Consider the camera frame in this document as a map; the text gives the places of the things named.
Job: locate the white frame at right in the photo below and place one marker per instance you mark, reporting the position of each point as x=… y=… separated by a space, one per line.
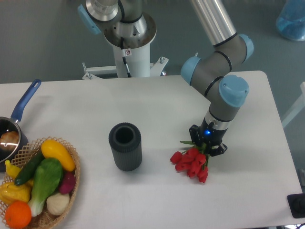
x=295 y=108

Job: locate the yellow squash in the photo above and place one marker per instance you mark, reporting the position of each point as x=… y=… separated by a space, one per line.
x=53 y=149

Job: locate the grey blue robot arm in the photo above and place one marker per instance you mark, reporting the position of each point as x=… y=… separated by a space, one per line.
x=130 y=32

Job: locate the browned bread in pan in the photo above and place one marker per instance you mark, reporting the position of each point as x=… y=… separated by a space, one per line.
x=9 y=141

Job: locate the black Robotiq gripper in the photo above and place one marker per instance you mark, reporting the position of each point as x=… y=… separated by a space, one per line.
x=211 y=135

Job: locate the white garlic bulb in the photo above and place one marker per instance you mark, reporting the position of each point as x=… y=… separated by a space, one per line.
x=57 y=203

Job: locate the orange fruit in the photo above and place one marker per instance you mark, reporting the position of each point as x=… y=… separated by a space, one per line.
x=18 y=215

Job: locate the blue handled saucepan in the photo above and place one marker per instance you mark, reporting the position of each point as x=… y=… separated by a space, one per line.
x=12 y=123

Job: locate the small yellow banana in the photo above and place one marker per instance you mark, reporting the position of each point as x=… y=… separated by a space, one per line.
x=11 y=169

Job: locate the dark grey ribbed vase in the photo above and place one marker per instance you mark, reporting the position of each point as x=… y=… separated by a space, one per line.
x=126 y=145

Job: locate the dark green cucumber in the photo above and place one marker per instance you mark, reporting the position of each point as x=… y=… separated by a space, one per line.
x=28 y=171

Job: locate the green bok choy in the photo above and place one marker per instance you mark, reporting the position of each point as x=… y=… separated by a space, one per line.
x=46 y=180

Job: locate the blue plastic bag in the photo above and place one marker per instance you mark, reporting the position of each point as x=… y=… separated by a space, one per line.
x=291 y=20

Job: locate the red tulip bouquet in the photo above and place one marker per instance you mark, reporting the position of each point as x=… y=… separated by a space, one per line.
x=193 y=160

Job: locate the black device at edge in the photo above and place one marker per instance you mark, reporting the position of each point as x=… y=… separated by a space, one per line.
x=297 y=205

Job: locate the yellow bell pepper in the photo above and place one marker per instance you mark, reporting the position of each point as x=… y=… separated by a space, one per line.
x=10 y=193

